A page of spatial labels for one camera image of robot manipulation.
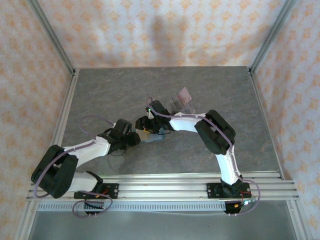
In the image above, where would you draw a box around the aluminium cross rail beam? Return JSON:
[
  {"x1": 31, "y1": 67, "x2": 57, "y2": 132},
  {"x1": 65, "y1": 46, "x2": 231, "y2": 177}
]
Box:
[{"x1": 26, "y1": 170, "x2": 300, "y2": 202}]

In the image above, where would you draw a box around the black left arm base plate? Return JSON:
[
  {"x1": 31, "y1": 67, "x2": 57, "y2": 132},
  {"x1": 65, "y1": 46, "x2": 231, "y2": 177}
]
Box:
[{"x1": 74, "y1": 182, "x2": 119, "y2": 200}]

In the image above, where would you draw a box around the teal card holder wallet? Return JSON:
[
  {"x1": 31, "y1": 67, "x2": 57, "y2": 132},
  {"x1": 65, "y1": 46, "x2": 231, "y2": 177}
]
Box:
[{"x1": 139, "y1": 128, "x2": 166, "y2": 144}]

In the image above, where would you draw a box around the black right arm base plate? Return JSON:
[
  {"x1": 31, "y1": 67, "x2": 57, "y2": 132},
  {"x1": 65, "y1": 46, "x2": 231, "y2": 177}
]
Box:
[{"x1": 206, "y1": 182, "x2": 251, "y2": 200}]

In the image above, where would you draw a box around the aluminium upright frame post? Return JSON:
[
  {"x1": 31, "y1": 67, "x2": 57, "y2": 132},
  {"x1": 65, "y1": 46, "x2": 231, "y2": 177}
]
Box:
[
  {"x1": 249, "y1": 0, "x2": 298, "y2": 74},
  {"x1": 26, "y1": 0, "x2": 76, "y2": 74}
]

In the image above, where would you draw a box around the slotted grey cable duct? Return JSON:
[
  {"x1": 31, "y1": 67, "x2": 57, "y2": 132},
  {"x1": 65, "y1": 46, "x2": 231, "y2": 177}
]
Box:
[{"x1": 37, "y1": 201, "x2": 227, "y2": 213}]

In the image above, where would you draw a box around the black cable clamp bracket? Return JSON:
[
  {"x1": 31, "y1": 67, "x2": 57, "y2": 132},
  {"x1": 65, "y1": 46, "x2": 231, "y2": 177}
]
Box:
[
  {"x1": 223, "y1": 200, "x2": 251, "y2": 216},
  {"x1": 83, "y1": 201, "x2": 106, "y2": 217}
]

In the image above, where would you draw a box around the aluminium lower frame leg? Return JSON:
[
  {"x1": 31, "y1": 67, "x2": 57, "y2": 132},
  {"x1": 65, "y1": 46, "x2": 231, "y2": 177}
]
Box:
[
  {"x1": 284, "y1": 199, "x2": 310, "y2": 240},
  {"x1": 14, "y1": 199, "x2": 40, "y2": 240}
]

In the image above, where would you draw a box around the grey metal lower panel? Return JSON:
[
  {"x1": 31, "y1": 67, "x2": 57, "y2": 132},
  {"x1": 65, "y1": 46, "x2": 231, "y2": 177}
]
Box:
[{"x1": 28, "y1": 209, "x2": 297, "y2": 240}]

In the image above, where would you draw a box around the aluminium table side rail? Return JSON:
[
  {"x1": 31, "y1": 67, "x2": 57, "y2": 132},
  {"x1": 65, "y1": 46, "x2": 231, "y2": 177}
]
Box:
[
  {"x1": 248, "y1": 66, "x2": 285, "y2": 180},
  {"x1": 41, "y1": 68, "x2": 81, "y2": 181}
]

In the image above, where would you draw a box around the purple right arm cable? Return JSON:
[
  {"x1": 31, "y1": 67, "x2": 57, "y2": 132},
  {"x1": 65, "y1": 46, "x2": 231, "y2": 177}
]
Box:
[{"x1": 146, "y1": 96, "x2": 262, "y2": 217}]

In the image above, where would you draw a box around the thin black left gripper cable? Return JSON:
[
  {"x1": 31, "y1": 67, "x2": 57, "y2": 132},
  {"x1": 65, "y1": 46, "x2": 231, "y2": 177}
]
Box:
[{"x1": 108, "y1": 147, "x2": 133, "y2": 157}]

